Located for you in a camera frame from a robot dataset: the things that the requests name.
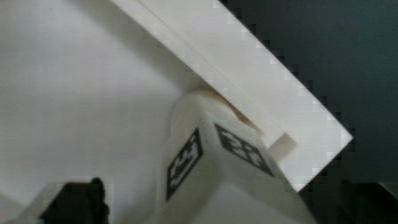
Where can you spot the white square table top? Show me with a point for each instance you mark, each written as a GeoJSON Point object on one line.
{"type": "Point", "coordinates": [103, 58]}

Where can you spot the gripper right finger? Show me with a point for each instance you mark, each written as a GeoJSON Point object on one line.
{"type": "Point", "coordinates": [368, 203]}

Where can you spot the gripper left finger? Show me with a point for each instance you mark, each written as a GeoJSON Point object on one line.
{"type": "Point", "coordinates": [67, 204]}

